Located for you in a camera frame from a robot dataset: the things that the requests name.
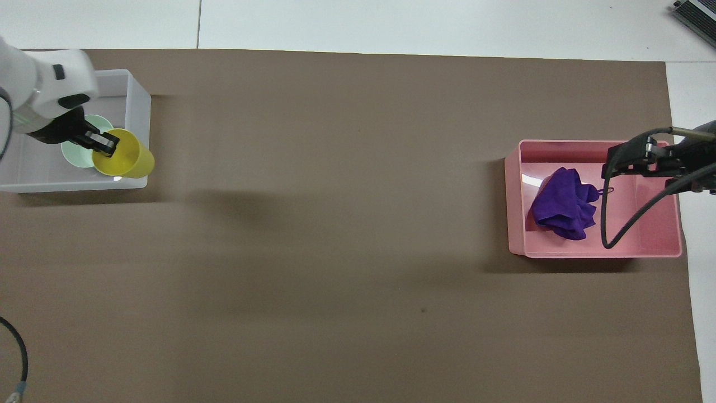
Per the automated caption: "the yellow plastic cup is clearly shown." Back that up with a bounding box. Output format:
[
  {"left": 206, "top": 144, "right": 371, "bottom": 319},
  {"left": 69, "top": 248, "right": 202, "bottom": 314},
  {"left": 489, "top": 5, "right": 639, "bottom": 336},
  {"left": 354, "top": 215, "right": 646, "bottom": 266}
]
[{"left": 91, "top": 128, "right": 156, "bottom": 179}]

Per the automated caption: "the pale green plate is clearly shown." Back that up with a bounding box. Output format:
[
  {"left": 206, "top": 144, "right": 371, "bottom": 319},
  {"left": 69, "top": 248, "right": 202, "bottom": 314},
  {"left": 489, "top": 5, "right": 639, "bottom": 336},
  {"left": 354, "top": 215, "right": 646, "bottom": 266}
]
[{"left": 60, "top": 114, "right": 115, "bottom": 169}]

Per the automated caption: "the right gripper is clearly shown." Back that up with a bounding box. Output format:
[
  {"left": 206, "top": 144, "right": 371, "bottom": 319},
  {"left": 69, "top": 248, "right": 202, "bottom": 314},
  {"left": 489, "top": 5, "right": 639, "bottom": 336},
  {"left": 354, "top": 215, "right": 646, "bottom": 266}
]
[{"left": 607, "top": 138, "right": 716, "bottom": 195}]

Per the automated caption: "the grey electronic device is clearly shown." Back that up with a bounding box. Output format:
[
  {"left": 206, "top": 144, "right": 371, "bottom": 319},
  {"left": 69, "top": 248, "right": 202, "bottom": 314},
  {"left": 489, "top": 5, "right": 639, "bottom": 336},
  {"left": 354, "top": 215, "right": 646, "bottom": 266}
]
[{"left": 671, "top": 0, "right": 716, "bottom": 41}]

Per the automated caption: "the pink plastic bin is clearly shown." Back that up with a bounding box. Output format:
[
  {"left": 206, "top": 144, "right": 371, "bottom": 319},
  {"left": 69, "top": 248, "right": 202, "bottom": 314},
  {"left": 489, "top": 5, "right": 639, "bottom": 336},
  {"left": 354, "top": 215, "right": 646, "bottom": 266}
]
[{"left": 504, "top": 139, "right": 684, "bottom": 259}]

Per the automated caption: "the translucent white plastic bin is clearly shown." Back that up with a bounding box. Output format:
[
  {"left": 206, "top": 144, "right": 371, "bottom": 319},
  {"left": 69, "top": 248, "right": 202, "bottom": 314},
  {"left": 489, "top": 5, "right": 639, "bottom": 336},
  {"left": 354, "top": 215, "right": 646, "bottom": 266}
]
[{"left": 0, "top": 69, "right": 152, "bottom": 194}]

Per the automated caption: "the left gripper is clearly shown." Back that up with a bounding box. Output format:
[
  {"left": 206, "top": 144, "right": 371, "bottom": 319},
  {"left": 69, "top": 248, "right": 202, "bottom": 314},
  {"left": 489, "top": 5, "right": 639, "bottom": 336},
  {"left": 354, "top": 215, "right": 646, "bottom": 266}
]
[{"left": 25, "top": 107, "right": 91, "bottom": 148}]

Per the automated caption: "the purple cloth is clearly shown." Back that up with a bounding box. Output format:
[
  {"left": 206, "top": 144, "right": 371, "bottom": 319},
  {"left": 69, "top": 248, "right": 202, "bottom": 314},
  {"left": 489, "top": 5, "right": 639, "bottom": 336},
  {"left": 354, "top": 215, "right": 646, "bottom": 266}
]
[{"left": 529, "top": 167, "right": 615, "bottom": 241}]

